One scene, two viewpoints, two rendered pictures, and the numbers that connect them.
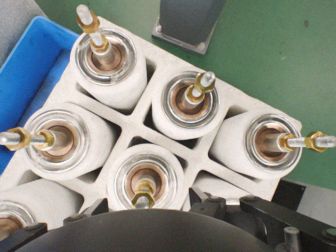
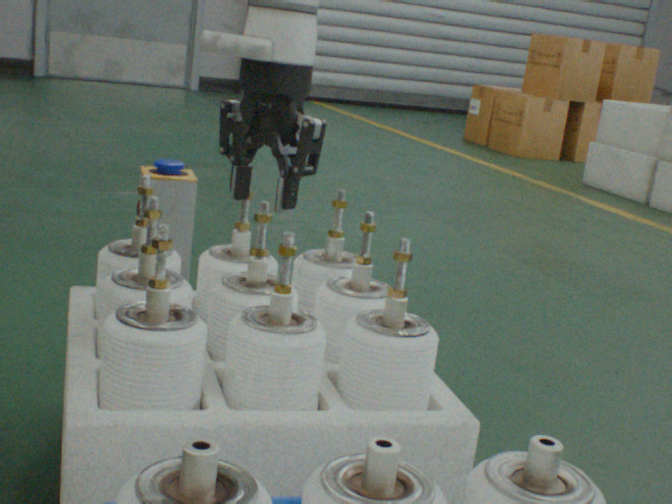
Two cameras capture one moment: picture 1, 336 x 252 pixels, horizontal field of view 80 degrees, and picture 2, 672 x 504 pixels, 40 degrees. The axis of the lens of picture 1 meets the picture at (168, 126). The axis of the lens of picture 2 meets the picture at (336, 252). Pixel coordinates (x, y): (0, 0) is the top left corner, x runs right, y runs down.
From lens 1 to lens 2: 0.94 m
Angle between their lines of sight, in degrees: 77
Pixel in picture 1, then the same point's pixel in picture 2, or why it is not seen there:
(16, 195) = (355, 329)
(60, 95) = (231, 414)
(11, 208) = (366, 323)
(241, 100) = (84, 316)
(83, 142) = (261, 309)
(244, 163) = (175, 258)
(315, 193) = not seen: hidden behind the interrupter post
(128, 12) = not seen: outside the picture
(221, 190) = (213, 266)
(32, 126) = (284, 330)
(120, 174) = (264, 291)
